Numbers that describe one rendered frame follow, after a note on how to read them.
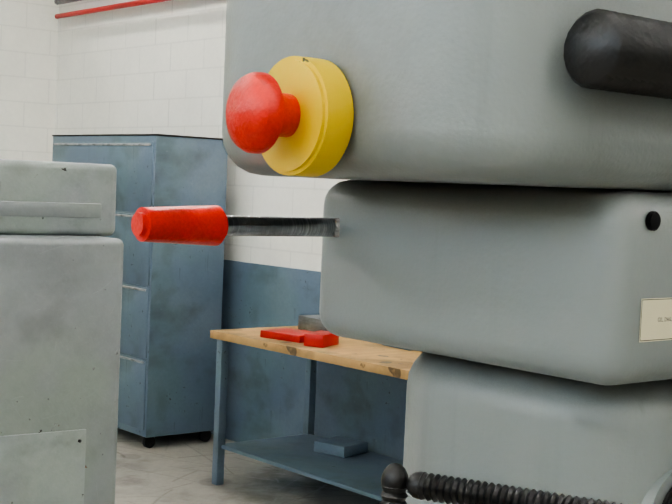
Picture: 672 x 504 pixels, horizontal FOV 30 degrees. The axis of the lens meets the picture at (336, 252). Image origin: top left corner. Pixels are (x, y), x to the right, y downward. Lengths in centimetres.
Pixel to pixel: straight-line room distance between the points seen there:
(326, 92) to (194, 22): 834
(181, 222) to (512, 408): 22
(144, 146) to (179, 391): 159
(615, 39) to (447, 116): 8
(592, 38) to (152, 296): 750
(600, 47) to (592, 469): 25
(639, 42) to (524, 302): 17
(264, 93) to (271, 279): 745
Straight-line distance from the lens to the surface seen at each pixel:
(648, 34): 57
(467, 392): 75
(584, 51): 56
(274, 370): 806
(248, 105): 61
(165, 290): 806
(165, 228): 70
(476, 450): 75
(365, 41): 62
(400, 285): 74
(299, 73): 63
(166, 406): 818
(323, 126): 61
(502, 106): 58
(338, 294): 78
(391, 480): 63
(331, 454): 706
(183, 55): 903
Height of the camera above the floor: 173
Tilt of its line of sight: 3 degrees down
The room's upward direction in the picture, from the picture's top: 2 degrees clockwise
